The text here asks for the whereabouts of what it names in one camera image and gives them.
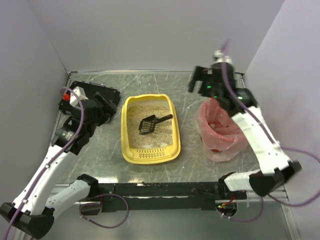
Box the black litter scoop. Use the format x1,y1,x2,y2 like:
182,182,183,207
138,114,173,135

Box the yellow litter box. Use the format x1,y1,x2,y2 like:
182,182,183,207
120,94,181,165

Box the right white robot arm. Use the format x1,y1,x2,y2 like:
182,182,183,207
188,62,302,197

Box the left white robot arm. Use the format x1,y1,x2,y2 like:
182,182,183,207
0,93,104,240

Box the black flat box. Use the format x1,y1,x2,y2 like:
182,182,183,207
58,81,121,115

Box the cat litter pellets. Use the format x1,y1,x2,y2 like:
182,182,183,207
126,105,173,149

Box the red basket with bag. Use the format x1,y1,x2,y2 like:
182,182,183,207
193,98,249,162

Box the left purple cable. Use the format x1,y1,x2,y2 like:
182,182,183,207
4,86,130,240

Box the purple cable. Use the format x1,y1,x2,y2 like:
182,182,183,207
216,38,320,223
4,86,130,240

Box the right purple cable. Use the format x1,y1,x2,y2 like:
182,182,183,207
216,38,320,223

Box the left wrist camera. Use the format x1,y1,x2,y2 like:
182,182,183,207
62,86,88,107

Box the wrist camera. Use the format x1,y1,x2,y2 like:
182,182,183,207
62,86,88,107
212,50,233,65

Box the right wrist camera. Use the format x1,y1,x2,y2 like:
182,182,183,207
212,50,233,65

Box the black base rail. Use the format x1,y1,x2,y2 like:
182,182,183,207
79,181,247,213

